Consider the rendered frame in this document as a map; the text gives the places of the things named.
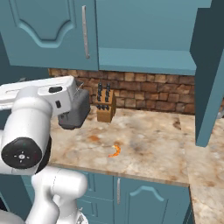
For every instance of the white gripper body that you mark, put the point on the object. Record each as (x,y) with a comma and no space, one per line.
(8,100)

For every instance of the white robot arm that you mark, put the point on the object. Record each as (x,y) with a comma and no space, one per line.
(27,128)

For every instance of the orange raw shrimp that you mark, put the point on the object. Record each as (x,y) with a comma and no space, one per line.
(117,151)

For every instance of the teal base cabinet door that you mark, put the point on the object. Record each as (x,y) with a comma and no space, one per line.
(151,204)

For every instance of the teal open cabinet door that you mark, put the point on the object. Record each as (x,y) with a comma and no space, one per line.
(208,73)

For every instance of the dark grey toaster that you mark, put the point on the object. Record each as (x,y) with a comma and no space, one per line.
(76,110)

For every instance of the wooden knife block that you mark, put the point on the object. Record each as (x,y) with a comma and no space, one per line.
(106,109)

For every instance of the teal drawer front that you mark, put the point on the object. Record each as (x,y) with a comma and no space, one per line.
(99,211)
(100,186)

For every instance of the teal wall cabinet door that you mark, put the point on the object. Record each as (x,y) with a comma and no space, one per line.
(43,32)

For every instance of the teal open wall cabinet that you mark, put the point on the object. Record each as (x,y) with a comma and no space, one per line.
(145,35)

